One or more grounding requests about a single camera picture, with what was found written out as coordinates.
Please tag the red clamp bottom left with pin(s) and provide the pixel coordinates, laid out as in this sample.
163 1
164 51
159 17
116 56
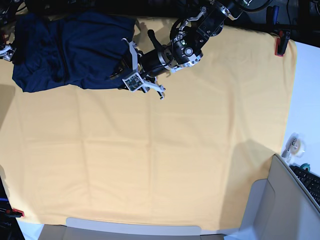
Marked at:
14 213

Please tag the blue long-sleeve T-shirt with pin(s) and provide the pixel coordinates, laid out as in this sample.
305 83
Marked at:
83 49

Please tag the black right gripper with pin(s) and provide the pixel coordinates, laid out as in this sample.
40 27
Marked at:
7 52

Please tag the cardboard box right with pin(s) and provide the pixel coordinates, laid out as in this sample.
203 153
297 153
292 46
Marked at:
280 208

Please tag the clear tape roll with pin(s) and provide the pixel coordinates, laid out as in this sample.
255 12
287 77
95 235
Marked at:
295 147

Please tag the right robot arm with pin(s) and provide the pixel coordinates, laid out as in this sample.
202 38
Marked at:
8 10

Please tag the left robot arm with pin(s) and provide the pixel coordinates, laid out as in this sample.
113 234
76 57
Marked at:
188 35

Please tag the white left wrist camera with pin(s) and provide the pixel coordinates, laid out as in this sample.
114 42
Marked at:
133 81

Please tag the red clamp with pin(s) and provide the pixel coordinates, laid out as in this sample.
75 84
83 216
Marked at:
282 42
14 213

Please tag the teal tape roll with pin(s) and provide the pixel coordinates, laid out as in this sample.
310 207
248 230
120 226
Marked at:
306 167

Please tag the black keyboard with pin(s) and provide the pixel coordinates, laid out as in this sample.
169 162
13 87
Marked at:
309 180

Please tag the red clamp top right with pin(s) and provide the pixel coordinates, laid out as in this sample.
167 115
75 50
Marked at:
282 42

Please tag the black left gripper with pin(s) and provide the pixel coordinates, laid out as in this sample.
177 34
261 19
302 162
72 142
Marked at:
150 65

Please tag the yellow table cloth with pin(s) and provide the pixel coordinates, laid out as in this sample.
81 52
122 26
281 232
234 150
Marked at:
117 156

